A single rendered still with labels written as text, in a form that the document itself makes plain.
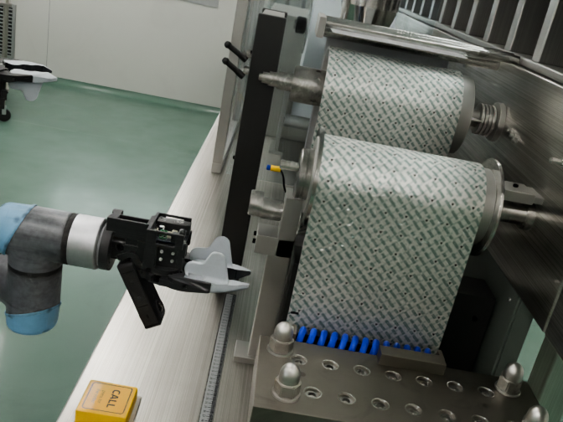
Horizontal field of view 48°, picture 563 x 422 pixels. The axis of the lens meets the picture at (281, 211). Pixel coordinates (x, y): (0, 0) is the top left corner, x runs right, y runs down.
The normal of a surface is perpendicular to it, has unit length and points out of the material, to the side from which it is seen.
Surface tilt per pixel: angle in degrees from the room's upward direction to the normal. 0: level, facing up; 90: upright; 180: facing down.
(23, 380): 0
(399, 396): 0
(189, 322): 0
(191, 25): 90
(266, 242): 90
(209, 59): 90
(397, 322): 90
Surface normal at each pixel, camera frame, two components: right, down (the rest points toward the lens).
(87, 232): 0.13, -0.44
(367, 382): 0.18, -0.92
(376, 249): -0.03, 0.36
